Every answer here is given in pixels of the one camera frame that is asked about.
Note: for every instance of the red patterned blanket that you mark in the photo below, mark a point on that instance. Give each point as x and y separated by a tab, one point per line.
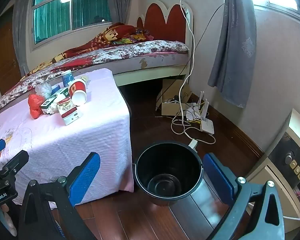
115	33

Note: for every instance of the white tissue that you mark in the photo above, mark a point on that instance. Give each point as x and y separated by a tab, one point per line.
43	90

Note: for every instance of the cardboard box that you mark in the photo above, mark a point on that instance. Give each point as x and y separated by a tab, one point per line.
168	110

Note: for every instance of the red plastic bag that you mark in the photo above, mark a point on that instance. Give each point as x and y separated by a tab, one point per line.
34	106

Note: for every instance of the black trash bucket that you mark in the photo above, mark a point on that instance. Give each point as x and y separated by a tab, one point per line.
150	165

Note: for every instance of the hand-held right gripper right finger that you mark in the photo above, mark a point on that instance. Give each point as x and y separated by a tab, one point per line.
218	177

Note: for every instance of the white plug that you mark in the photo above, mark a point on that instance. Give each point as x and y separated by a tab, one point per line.
193	143

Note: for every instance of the blue patterned paper cup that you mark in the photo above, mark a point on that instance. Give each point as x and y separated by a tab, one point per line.
67	78

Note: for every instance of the white router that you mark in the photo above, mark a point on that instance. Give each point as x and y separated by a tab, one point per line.
207	126

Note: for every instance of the white network box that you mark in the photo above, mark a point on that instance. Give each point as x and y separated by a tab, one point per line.
191	113

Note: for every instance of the red paper cup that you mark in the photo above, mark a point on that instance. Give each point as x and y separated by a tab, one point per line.
76	87

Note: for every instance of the window with teal curtain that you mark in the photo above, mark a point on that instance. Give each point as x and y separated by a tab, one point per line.
52	17

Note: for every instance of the red white headboard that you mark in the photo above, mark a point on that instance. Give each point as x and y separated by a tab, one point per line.
162	20

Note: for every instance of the bed with floral bedding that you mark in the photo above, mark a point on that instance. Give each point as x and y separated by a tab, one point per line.
152	46

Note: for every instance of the white green box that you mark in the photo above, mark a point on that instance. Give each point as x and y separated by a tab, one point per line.
62	93

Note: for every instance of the wooden door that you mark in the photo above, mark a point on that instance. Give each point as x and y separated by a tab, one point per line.
5	55

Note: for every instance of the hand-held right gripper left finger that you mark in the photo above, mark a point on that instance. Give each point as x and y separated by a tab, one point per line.
85	177

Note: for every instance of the cream paper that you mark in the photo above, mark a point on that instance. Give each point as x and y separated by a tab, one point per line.
85	79

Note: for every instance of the white red-label carton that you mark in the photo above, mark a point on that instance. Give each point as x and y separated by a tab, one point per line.
70	115

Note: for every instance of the white cabinet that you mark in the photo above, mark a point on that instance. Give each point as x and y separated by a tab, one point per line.
295	127

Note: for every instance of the green plastic bottle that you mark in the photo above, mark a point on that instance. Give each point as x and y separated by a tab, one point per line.
48	103

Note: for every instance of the black safe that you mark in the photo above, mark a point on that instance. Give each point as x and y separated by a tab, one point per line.
282	152

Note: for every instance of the grey patterned curtain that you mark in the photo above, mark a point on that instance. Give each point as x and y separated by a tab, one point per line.
230	55

